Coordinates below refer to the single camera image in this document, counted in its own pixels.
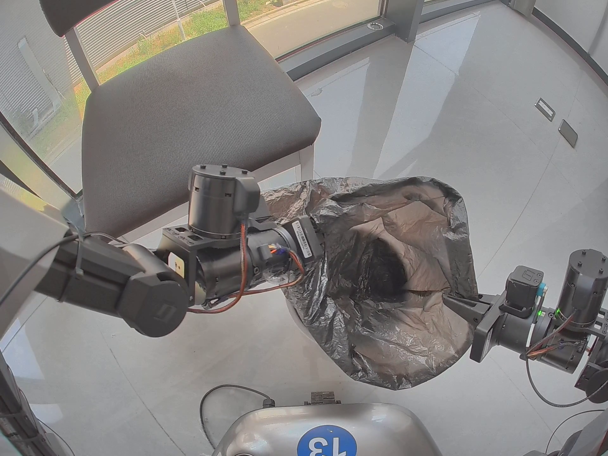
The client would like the grey padded chair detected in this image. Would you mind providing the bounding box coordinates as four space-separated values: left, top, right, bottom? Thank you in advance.
38 0 322 250

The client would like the black cable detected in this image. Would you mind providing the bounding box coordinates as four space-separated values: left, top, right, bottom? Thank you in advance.
525 354 602 408
199 385 277 450

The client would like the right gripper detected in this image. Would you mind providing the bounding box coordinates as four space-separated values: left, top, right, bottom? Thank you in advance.
444 295 560 363

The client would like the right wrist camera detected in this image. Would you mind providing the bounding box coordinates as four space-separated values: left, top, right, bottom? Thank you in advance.
503 265 547 314

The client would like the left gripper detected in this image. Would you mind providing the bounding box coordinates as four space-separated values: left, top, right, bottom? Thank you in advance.
197 216 326 299

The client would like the window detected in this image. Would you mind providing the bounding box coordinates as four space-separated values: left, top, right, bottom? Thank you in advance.
0 0 608 198

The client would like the black plastic bag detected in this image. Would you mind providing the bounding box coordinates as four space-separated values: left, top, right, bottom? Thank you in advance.
260 175 479 390

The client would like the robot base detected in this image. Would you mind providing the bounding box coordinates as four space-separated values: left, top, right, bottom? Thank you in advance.
216 390 445 456

